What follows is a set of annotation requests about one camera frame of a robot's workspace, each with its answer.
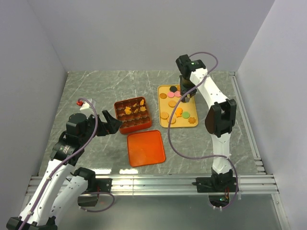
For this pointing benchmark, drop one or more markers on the orange tin lid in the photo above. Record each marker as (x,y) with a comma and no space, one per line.
(145,148)

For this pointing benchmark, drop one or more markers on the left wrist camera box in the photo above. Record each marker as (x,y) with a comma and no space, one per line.
(85,107)

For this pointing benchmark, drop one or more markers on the black sandwich cookie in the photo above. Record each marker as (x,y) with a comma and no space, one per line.
(173,89)

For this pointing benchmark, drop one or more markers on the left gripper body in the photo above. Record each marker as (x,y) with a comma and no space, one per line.
(105,128)

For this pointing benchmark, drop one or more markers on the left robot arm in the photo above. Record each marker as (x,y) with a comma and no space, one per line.
(62,184)

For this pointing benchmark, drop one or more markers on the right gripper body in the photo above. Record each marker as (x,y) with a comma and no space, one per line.
(185,86)

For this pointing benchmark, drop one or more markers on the round beige biscuit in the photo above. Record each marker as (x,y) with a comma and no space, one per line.
(171,120)
(164,115)

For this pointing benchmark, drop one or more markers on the pink macaron cookie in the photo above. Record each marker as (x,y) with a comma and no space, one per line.
(177,94)
(170,94)

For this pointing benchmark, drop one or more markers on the orange cookie tin box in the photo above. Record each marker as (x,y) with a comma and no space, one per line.
(133,122)

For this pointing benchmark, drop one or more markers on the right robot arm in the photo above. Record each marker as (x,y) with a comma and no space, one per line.
(194,77)

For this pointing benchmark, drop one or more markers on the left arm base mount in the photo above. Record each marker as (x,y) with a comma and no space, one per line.
(94,188)

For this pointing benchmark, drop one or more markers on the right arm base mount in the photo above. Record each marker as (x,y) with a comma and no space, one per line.
(214,185)

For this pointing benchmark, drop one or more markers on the yellow cookie tray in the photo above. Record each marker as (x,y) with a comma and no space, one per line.
(163,100)

